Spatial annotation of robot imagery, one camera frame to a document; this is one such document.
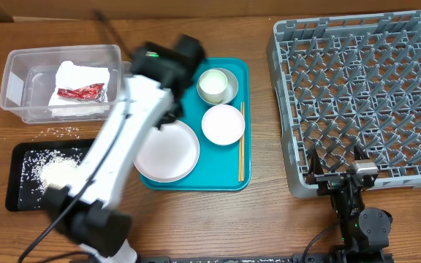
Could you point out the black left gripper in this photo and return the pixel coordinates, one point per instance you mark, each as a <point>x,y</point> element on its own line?
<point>172,114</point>

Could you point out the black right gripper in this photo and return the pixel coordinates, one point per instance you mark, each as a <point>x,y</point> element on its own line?
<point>328,183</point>

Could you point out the large pink plate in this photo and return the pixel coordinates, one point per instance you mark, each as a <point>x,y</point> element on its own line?
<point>169,153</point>

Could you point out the red sauce packet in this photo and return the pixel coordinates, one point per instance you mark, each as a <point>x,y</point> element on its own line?
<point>90,93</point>

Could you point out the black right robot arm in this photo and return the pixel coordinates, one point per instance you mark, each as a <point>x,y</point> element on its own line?
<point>364,230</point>

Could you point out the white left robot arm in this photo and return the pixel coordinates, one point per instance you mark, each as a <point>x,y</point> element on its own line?
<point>85,210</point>

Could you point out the grey dishwasher rack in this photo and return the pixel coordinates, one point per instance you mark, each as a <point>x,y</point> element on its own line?
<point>345,82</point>

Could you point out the white paper cup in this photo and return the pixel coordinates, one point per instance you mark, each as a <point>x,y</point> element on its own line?
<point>212,85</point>

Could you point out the grey bowl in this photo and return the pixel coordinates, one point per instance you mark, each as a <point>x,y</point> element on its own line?
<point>231,91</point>

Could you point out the teal plastic tray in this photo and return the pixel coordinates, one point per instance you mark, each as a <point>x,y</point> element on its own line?
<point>218,166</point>

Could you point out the wooden chopstick inner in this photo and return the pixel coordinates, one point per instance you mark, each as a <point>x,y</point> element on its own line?
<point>241,148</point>

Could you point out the wooden chopstick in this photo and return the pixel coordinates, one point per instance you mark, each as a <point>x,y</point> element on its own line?
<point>241,148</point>
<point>244,139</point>

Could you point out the wooden chopstick outer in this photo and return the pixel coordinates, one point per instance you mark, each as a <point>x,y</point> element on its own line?
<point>244,139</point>

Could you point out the clear plastic bin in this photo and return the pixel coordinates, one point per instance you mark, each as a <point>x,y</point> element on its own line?
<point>29,79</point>

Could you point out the scattered rice grains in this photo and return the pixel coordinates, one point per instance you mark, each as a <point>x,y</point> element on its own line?
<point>68,132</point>

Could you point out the white rice pile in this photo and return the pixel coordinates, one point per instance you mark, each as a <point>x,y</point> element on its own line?
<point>58,172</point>

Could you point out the black tray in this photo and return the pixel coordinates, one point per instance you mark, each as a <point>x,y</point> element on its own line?
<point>25,188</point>

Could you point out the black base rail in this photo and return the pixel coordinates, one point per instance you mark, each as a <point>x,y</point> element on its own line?
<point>294,258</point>

